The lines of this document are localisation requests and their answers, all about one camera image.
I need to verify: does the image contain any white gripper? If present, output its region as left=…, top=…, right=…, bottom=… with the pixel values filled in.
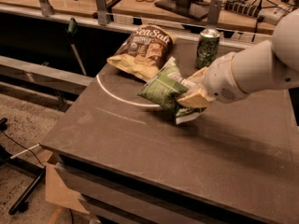
left=177, top=52, right=249, bottom=108

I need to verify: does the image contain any green jalapeno chip bag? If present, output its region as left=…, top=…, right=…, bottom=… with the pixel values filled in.
left=138, top=57, right=206, bottom=124

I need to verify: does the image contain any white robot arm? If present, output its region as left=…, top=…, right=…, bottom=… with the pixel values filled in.
left=177, top=10, right=299, bottom=108

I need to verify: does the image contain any green soda can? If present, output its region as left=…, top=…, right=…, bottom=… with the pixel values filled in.
left=196, top=28, right=220, bottom=69

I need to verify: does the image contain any brown sea salt chip bag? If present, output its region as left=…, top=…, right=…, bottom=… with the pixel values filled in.
left=107, top=24, right=177, bottom=82

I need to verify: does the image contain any black monitor stand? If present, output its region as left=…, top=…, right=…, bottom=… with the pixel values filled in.
left=154, top=0, right=208, bottom=21

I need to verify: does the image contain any black power strip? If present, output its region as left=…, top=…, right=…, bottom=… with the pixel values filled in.
left=224, top=0, right=261, bottom=18

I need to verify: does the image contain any cardboard box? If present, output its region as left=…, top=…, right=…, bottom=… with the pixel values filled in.
left=45, top=155, right=89, bottom=214

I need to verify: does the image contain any black chair base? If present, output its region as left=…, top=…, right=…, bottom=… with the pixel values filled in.
left=0, top=118, right=46, bottom=217

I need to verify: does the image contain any metal rail bracket right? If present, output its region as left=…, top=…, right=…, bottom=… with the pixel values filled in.
left=206, top=0, right=222, bottom=28

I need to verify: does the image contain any metal rail bracket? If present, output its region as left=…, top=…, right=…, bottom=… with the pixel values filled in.
left=38, top=0, right=54, bottom=17
left=95, top=0, right=110, bottom=25
left=206, top=0, right=222, bottom=28

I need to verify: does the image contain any metal rail bracket middle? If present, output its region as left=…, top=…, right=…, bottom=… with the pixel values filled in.
left=95, top=0, right=110, bottom=25

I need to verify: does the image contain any green handled tool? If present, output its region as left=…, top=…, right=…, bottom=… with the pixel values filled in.
left=65, top=17, right=88, bottom=77

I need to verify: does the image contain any metal rail bracket left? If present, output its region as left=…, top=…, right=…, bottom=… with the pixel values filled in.
left=38, top=0, right=54, bottom=17

